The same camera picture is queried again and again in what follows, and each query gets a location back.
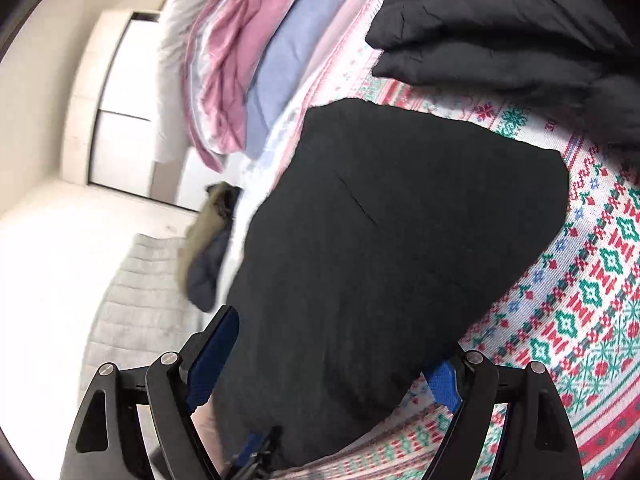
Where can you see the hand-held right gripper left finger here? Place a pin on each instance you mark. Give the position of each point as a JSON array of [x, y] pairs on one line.
[[215, 360]]

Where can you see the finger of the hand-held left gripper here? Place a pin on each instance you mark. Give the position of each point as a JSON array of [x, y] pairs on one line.
[[255, 452]]

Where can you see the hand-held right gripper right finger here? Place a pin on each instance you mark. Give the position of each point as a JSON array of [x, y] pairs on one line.
[[442, 385]]

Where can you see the black quilted coat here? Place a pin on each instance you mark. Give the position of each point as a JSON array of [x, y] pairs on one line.
[[375, 235]]

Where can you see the olive and navy jackets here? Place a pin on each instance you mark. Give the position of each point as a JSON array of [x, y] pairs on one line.
[[210, 270]]

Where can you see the grey quilted headboard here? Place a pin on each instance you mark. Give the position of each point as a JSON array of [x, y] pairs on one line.
[[140, 300]]

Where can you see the olive green jacket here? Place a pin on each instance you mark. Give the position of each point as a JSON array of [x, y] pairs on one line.
[[200, 240]]

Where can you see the patterned knit-print bed blanket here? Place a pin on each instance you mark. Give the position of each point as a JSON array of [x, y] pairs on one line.
[[575, 310]]

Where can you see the white wardrobe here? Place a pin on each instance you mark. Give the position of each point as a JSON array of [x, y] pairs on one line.
[[120, 135]]

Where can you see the stack of folded blankets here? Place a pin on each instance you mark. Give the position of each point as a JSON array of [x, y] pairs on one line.
[[235, 60]]

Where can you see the white folded duvet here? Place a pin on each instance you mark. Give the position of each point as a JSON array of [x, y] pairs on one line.
[[175, 60]]

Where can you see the blue folded blanket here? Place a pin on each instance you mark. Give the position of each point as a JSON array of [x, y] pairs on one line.
[[300, 45]]

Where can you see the black fuzzy cloth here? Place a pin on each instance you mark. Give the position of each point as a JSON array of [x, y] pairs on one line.
[[620, 110]]

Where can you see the light pink folded blanket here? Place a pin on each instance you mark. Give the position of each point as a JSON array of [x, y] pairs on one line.
[[345, 25]]

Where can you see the black puffer jacket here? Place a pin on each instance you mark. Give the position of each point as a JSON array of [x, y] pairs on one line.
[[475, 25]]

